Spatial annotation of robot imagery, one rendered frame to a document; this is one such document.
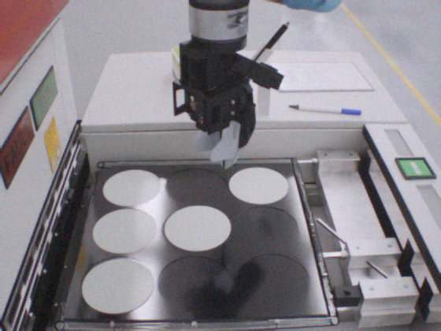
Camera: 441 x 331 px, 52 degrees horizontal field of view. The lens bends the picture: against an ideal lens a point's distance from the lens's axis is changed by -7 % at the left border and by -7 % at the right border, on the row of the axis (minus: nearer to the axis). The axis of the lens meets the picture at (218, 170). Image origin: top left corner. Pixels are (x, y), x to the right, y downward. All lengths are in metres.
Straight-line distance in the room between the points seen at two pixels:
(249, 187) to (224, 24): 0.34
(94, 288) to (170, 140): 0.34
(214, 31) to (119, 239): 0.34
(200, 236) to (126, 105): 0.34
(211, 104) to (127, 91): 0.43
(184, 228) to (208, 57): 0.28
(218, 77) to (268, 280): 0.28
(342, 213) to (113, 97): 0.50
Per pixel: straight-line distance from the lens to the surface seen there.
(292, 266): 0.70
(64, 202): 0.77
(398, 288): 0.69
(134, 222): 0.77
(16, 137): 0.61
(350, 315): 0.74
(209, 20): 0.58
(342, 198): 0.86
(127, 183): 0.85
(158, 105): 0.94
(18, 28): 0.51
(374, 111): 0.97
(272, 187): 0.83
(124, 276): 0.69
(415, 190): 0.78
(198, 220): 0.76
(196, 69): 0.61
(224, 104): 0.63
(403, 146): 0.89
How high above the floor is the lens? 1.41
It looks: 36 degrees down
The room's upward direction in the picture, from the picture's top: straight up
